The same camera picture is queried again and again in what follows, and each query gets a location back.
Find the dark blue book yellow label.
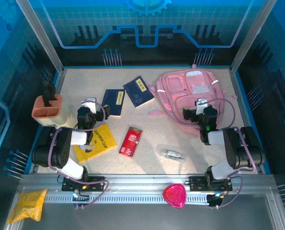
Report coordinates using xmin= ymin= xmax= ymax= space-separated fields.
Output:
xmin=101 ymin=89 xmax=126 ymax=118
xmin=122 ymin=75 xmax=155 ymax=109

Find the pink backpack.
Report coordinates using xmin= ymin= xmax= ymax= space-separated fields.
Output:
xmin=148 ymin=64 xmax=239 ymax=137

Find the red pouch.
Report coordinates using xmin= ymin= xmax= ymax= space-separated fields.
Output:
xmin=119 ymin=126 xmax=143 ymax=158

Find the clear plastic packet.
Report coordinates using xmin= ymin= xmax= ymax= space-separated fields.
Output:
xmin=158 ymin=148 xmax=185 ymax=161

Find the yellow plastic bag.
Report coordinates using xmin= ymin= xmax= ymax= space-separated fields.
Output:
xmin=7 ymin=189 xmax=48 ymax=225

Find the beige knife block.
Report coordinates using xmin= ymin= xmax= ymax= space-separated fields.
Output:
xmin=31 ymin=94 xmax=77 ymax=129

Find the aluminium front beam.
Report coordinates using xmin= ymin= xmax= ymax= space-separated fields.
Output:
xmin=17 ymin=174 xmax=277 ymax=195

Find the small circuit board with LEDs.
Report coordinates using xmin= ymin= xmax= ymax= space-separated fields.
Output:
xmin=206 ymin=191 xmax=229 ymax=201
xmin=71 ymin=189 xmax=90 ymax=202

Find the pink heart-shaped object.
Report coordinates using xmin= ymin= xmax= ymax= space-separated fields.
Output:
xmin=162 ymin=183 xmax=187 ymax=209

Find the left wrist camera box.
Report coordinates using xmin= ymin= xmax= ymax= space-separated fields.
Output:
xmin=81 ymin=97 xmax=97 ymax=113

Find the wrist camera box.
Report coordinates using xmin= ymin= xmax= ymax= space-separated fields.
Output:
xmin=195 ymin=97 xmax=208 ymax=115
xmin=81 ymin=97 xmax=97 ymax=113

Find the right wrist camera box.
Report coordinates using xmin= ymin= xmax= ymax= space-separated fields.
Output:
xmin=195 ymin=97 xmax=208 ymax=115

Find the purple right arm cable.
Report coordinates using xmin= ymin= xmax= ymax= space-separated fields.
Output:
xmin=180 ymin=97 xmax=258 ymax=209

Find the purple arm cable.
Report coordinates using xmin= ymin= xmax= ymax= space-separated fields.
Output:
xmin=47 ymin=100 xmax=111 ymax=209
xmin=180 ymin=97 xmax=258 ymax=209

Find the black knife handle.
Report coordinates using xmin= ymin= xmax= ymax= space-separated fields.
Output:
xmin=42 ymin=80 xmax=51 ymax=107
xmin=48 ymin=83 xmax=57 ymax=101

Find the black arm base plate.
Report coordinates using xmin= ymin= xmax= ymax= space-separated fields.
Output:
xmin=189 ymin=176 xmax=233 ymax=192
xmin=61 ymin=176 xmax=106 ymax=192

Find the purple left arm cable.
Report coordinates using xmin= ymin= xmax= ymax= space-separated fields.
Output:
xmin=47 ymin=100 xmax=111 ymax=209

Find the slotted grey cable duct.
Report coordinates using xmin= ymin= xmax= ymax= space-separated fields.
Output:
xmin=44 ymin=193 xmax=211 ymax=205

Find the aluminium frame post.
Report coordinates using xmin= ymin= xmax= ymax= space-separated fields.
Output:
xmin=230 ymin=0 xmax=277 ymax=74
xmin=15 ymin=0 xmax=65 ymax=75

